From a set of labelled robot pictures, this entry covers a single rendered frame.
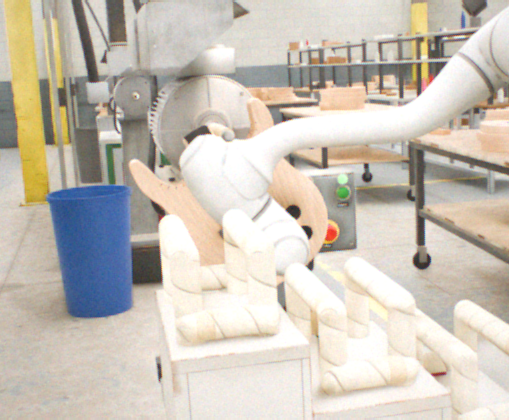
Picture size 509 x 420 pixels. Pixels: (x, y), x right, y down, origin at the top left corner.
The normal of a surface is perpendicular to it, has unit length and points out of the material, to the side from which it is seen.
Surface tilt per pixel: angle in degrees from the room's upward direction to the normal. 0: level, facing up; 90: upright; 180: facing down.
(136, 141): 90
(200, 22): 90
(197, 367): 90
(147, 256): 90
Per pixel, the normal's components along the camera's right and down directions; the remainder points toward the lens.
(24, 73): 0.22, 0.18
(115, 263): 0.70, 0.15
